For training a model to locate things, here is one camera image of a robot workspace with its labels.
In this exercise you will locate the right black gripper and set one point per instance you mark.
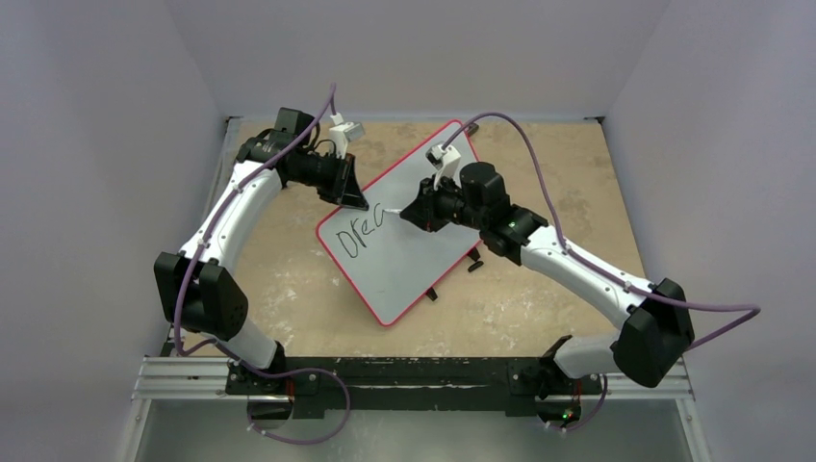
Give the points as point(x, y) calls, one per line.
point(431, 208)

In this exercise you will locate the red framed whiteboard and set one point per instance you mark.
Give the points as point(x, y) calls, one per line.
point(389, 262)

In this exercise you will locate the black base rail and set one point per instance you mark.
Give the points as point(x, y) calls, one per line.
point(514, 386)

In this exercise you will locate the aluminium frame rail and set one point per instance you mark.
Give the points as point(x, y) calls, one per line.
point(202, 378)

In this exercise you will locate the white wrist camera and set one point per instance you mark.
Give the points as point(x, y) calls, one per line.
point(446, 160)
point(342, 133)

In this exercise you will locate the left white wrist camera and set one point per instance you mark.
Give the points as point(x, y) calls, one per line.
point(342, 133)

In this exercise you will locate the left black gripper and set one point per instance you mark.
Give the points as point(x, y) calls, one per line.
point(344, 190)

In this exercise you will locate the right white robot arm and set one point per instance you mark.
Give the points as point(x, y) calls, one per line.
point(653, 330)

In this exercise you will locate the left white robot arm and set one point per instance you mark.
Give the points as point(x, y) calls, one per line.
point(201, 299)

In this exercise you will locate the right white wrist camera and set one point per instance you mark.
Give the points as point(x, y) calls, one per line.
point(446, 160)

